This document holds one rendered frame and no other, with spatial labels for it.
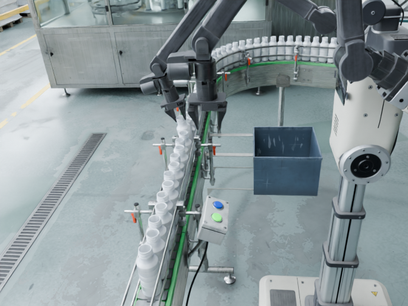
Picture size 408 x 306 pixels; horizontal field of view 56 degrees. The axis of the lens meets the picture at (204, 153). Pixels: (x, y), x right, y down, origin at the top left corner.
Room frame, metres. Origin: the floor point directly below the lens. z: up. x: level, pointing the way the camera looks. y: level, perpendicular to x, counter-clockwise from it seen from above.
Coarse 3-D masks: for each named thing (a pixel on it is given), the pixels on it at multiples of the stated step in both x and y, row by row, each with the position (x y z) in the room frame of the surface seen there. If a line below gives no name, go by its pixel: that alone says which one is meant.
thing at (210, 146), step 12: (216, 72) 2.33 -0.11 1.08; (228, 72) 2.32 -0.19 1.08; (192, 84) 2.35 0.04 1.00; (216, 132) 1.90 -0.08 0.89; (156, 144) 1.47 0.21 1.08; (168, 144) 1.46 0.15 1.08; (204, 144) 1.44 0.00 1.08; (216, 144) 1.43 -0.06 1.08; (180, 204) 0.99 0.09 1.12; (132, 216) 1.02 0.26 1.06; (180, 216) 0.99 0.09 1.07; (192, 240) 1.01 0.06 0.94
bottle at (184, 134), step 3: (180, 132) 1.41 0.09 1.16; (183, 132) 1.41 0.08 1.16; (186, 132) 1.41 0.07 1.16; (180, 135) 1.39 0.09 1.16; (183, 135) 1.38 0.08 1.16; (186, 135) 1.39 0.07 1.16; (186, 138) 1.38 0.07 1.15; (186, 141) 1.38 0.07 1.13; (189, 141) 1.39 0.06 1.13; (186, 144) 1.37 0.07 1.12; (189, 144) 1.38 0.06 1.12; (189, 147) 1.38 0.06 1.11; (189, 150) 1.38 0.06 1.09; (189, 153) 1.38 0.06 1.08; (192, 156) 1.39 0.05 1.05; (192, 159) 1.39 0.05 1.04; (189, 162) 1.38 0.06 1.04
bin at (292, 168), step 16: (256, 128) 1.82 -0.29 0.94; (272, 128) 1.81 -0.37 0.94; (288, 128) 1.80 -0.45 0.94; (304, 128) 1.78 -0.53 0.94; (256, 144) 1.82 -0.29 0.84; (272, 144) 1.81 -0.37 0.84; (288, 144) 1.80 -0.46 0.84; (304, 144) 1.78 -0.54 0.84; (256, 160) 1.52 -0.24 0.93; (272, 160) 1.51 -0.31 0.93; (288, 160) 1.50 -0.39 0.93; (304, 160) 1.49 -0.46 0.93; (320, 160) 1.48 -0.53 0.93; (256, 176) 1.52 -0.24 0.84; (272, 176) 1.51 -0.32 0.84; (288, 176) 1.50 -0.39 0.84; (304, 176) 1.49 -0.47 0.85; (208, 192) 1.60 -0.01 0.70; (256, 192) 1.52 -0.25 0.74; (272, 192) 1.51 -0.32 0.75; (288, 192) 1.50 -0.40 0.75; (304, 192) 1.49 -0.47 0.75
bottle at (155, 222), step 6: (156, 216) 0.89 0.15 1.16; (150, 222) 0.86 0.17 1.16; (156, 222) 0.86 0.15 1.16; (150, 228) 0.86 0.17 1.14; (156, 228) 0.86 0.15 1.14; (162, 228) 0.87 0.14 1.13; (162, 234) 0.85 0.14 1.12; (168, 246) 0.87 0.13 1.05; (168, 252) 0.86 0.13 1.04; (168, 258) 0.86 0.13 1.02
